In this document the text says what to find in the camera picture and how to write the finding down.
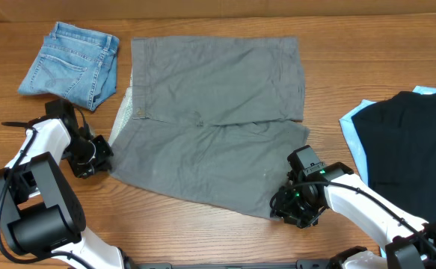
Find grey shorts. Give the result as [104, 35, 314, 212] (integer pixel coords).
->
[111, 36, 309, 218]

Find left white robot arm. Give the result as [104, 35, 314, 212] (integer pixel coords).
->
[0, 118, 136, 268]

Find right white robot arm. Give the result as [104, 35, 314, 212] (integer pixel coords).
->
[269, 162, 436, 268]

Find folded blue denim shorts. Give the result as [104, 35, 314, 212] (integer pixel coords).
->
[18, 22, 120, 111]

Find light blue garment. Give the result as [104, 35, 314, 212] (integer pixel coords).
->
[339, 85, 436, 259]

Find black t-shirt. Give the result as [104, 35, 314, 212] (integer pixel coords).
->
[352, 91, 436, 222]

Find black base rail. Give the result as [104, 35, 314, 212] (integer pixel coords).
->
[127, 245, 368, 269]

